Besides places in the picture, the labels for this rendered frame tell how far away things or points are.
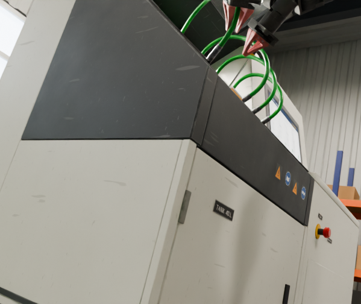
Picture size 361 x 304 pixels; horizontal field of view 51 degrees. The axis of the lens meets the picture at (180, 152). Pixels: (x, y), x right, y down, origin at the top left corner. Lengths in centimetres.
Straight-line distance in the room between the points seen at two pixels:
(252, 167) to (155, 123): 27
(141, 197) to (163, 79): 26
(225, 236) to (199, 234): 10
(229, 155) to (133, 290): 34
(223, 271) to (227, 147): 26
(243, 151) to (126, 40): 40
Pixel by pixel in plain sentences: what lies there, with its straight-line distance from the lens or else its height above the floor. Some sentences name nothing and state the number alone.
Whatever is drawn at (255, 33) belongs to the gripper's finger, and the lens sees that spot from 120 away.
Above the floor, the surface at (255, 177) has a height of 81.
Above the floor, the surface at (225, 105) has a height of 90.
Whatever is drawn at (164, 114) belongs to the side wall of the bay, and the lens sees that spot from 77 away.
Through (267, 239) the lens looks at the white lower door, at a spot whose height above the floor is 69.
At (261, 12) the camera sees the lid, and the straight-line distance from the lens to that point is 172.
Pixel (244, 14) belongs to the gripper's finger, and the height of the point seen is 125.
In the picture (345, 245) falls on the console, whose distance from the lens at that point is 177.
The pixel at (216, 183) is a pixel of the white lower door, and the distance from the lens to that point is 78.
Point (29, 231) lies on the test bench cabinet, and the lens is 96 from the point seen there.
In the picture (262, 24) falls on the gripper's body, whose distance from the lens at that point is 122.
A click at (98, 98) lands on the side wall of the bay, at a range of 95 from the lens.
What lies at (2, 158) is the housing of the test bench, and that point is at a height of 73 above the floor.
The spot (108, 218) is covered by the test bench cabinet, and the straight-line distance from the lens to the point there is 77.
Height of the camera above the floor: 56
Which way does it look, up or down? 17 degrees up
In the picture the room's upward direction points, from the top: 15 degrees clockwise
